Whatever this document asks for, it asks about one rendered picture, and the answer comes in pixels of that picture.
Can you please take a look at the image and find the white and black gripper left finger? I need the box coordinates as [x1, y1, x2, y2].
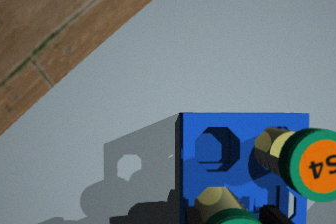
[185, 206, 203, 224]

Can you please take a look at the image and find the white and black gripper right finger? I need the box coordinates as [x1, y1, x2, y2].
[259, 204, 295, 224]

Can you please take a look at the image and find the blue tube rack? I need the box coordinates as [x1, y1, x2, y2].
[180, 112, 309, 224]

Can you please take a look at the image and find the grey table surface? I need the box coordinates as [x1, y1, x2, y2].
[0, 0, 336, 224]

